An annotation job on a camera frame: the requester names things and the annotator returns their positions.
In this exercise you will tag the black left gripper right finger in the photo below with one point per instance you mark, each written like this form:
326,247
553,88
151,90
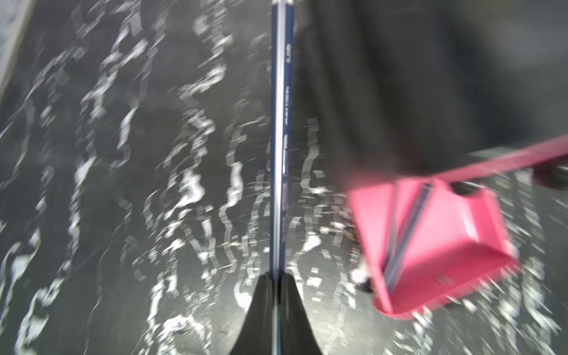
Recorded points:
297,337

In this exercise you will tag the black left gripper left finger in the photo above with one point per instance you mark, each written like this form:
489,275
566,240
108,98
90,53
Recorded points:
255,337

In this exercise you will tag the black drawer cabinet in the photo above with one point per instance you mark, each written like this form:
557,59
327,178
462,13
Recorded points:
416,88

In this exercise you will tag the dark blue pencil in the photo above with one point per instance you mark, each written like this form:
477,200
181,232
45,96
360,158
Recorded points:
281,85
399,240

